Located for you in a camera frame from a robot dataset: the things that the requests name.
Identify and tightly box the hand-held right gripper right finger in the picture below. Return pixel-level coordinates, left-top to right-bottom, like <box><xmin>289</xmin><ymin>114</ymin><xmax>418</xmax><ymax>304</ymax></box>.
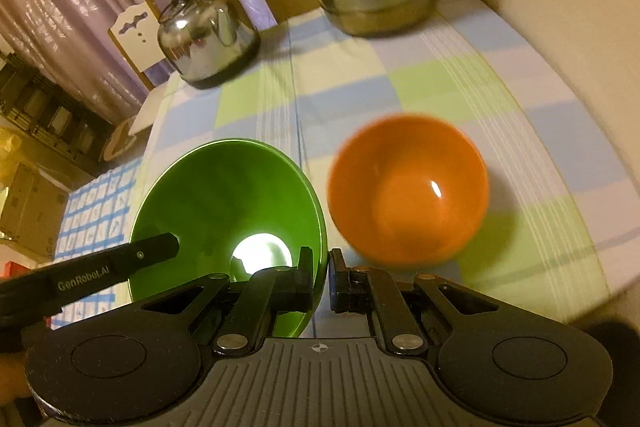
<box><xmin>327</xmin><ymin>248</ymin><xmax>531</xmax><ymax>354</ymax></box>

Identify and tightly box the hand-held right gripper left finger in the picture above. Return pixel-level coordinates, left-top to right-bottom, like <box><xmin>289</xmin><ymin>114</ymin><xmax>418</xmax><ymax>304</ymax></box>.
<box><xmin>127</xmin><ymin>247</ymin><xmax>315</xmax><ymax>355</ymax></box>

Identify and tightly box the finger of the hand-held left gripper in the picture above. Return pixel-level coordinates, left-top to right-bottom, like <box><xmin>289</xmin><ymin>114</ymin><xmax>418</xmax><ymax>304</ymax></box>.
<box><xmin>116</xmin><ymin>232</ymin><xmax>181</xmax><ymax>277</ymax></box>

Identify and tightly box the large green plastic bowl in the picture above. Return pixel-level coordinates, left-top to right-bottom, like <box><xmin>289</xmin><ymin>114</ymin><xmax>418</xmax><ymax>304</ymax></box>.
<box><xmin>127</xmin><ymin>138</ymin><xmax>329</xmax><ymax>339</ymax></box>

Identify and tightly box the blue and white patterned mat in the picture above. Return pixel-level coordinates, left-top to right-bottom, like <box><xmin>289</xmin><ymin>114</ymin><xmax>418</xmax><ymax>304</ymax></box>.
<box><xmin>49</xmin><ymin>156</ymin><xmax>147</xmax><ymax>330</ymax></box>

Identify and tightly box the cardboard box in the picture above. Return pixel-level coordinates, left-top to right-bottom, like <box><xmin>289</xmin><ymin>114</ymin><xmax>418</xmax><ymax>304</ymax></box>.
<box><xmin>0</xmin><ymin>162</ymin><xmax>68</xmax><ymax>264</ymax></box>

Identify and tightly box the orange plastic bowl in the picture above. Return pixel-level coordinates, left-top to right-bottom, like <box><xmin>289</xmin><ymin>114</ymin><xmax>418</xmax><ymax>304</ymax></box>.
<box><xmin>327</xmin><ymin>113</ymin><xmax>490</xmax><ymax>265</ymax></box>

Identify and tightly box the yellow plastic container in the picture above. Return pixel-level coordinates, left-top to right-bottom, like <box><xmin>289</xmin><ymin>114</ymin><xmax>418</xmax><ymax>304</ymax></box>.
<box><xmin>0</xmin><ymin>126</ymin><xmax>26</xmax><ymax>168</ymax></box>

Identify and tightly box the dark shelf rack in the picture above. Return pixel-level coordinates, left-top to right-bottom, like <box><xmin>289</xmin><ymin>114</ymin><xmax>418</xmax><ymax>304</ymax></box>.
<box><xmin>0</xmin><ymin>52</ymin><xmax>103</xmax><ymax>178</ymax></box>

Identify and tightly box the white wooden chair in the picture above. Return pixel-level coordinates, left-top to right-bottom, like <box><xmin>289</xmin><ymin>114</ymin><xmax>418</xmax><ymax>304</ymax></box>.
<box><xmin>107</xmin><ymin>0</ymin><xmax>173</xmax><ymax>140</ymax></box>

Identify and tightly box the stainless steel kettle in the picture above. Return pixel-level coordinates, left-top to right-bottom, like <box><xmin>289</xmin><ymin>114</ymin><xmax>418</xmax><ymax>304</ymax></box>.
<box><xmin>157</xmin><ymin>0</ymin><xmax>261</xmax><ymax>89</ymax></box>

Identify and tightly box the checkered pastel tablecloth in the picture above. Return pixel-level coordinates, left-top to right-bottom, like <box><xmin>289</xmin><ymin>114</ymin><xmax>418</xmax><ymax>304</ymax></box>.
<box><xmin>50</xmin><ymin>0</ymin><xmax>640</xmax><ymax>340</ymax></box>

